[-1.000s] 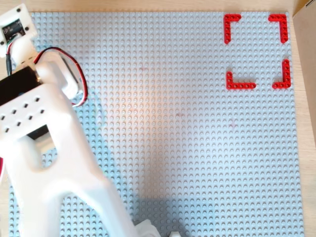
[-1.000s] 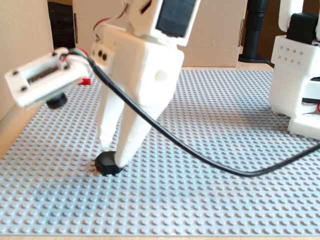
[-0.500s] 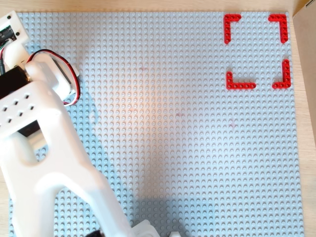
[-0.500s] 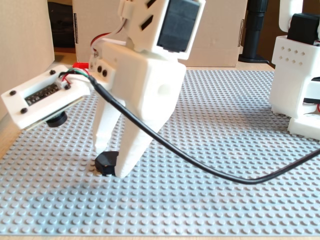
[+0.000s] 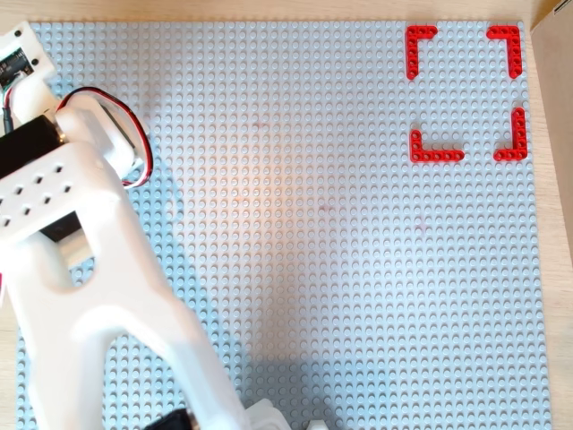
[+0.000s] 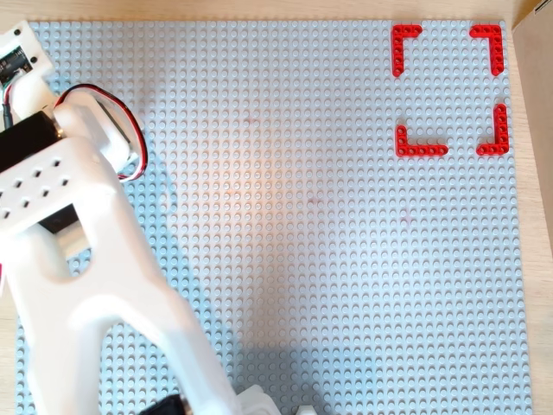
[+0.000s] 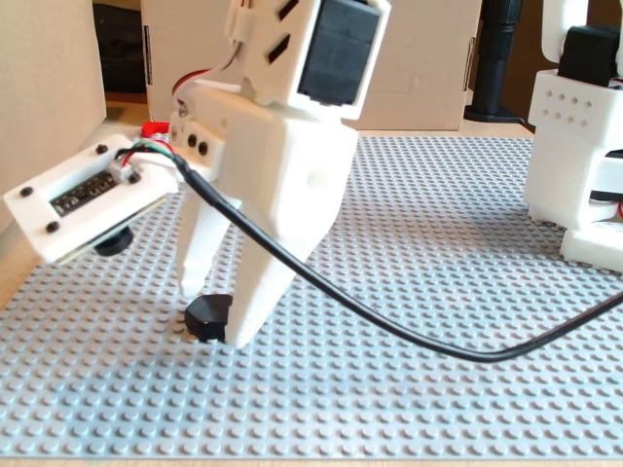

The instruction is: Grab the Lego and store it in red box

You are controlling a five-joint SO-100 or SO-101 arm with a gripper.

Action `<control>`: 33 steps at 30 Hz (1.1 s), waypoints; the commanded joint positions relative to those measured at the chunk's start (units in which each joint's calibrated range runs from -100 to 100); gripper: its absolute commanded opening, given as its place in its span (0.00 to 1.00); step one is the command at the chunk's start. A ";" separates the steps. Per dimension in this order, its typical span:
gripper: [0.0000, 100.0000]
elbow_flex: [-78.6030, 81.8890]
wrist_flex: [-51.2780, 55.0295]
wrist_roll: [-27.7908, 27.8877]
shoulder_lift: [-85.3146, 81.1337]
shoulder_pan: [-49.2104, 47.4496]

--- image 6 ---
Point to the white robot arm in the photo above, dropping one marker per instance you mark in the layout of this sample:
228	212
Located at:
108	281

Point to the grey Lego baseplate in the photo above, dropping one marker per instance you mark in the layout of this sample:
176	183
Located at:
302	216

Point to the red L-shaped Lego beam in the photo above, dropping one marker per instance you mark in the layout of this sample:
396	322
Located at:
497	52
397	52
501	129
421	150

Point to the white camera mount with board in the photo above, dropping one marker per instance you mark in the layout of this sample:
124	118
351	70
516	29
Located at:
23	43

